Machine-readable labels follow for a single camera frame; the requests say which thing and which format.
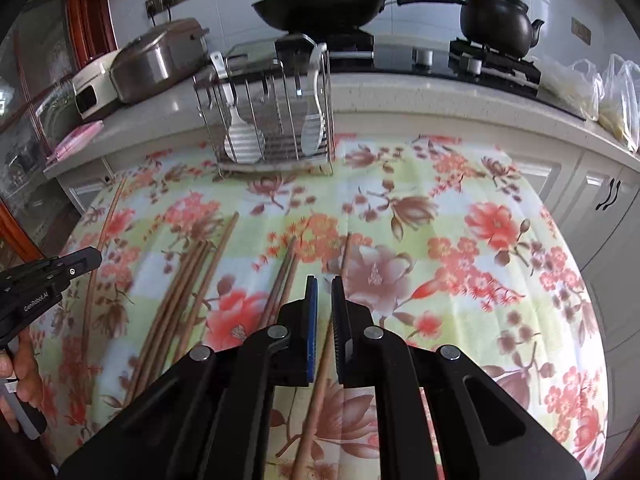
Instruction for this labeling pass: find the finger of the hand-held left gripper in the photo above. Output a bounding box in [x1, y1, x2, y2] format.
[30, 247, 103, 286]

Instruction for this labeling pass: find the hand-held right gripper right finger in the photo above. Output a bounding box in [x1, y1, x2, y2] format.
[331, 275, 586, 480]

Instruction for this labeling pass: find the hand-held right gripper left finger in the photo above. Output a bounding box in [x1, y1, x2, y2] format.
[57, 275, 321, 480]

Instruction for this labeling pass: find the long wooden chopstick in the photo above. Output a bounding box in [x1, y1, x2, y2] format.
[291, 231, 354, 480]

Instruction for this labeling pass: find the group of brown chopsticks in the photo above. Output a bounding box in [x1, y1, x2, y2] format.
[82, 177, 301, 406]

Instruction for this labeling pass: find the metal wire utensil rack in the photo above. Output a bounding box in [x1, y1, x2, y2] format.
[192, 34, 337, 178]

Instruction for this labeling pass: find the person's left hand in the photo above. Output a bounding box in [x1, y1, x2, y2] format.
[0, 332, 36, 433]

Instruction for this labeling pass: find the floral tablecloth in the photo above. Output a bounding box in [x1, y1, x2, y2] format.
[30, 132, 608, 480]

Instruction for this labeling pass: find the white kitchen appliance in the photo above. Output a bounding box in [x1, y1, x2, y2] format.
[72, 50, 123, 121]

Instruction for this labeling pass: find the bronze rice cooker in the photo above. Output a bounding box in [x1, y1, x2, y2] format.
[109, 17, 211, 105]

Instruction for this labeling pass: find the black glass gas stove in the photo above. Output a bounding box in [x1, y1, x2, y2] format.
[277, 30, 586, 121]

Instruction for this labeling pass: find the black wok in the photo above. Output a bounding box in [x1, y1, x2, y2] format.
[251, 0, 468, 31]

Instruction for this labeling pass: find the clear plastic bag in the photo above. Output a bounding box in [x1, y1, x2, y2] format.
[537, 57, 603, 121]
[597, 55, 640, 153]

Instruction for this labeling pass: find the black clay kettle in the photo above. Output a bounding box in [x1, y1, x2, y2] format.
[460, 0, 546, 58]

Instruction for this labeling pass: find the glass cabinet wooden frame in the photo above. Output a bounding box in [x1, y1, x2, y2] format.
[0, 25, 83, 266]

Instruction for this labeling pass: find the red wooden door frame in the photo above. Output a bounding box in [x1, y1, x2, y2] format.
[60, 0, 113, 61]

